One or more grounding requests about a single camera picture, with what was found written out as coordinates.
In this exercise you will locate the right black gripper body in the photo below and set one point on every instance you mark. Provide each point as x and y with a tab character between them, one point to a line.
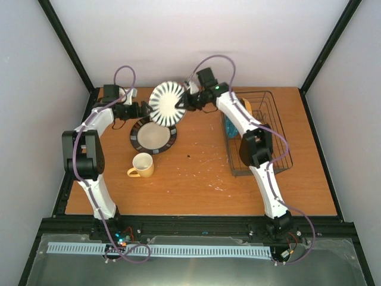
197	102

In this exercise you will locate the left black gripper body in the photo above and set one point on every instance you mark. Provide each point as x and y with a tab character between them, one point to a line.
128	114

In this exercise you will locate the white blue striped plate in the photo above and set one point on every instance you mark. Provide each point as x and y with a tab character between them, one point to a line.
162	101

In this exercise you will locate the teal polka dot plate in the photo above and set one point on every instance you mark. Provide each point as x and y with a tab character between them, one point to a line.
230	128

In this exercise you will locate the yellow plate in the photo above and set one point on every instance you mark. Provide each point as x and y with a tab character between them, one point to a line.
247	105

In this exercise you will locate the black wire dish rack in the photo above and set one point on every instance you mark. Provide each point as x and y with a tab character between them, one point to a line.
264	109

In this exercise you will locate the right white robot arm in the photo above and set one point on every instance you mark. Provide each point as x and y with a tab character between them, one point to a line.
255	150

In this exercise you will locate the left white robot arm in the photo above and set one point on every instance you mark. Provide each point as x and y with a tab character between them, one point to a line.
83	156

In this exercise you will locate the black rimmed striped plate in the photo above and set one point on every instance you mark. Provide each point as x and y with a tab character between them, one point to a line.
148	137

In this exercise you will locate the yellow mug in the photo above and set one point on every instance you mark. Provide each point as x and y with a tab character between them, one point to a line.
143	166

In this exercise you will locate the left controller board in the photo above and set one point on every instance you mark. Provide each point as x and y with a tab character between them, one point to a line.
125	237

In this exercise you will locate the controller board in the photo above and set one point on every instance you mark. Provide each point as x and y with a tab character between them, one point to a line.
292	243
125	237

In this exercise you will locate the right controller board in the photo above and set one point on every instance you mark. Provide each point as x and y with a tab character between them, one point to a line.
292	243

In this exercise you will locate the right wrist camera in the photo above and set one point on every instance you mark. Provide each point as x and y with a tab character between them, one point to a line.
191	87

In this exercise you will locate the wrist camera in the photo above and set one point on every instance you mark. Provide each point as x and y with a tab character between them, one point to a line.
191	87
127	95

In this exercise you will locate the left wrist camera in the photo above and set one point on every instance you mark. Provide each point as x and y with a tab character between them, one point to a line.
127	95

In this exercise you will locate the black aluminium frame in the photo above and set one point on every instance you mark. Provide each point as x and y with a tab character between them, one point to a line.
193	226

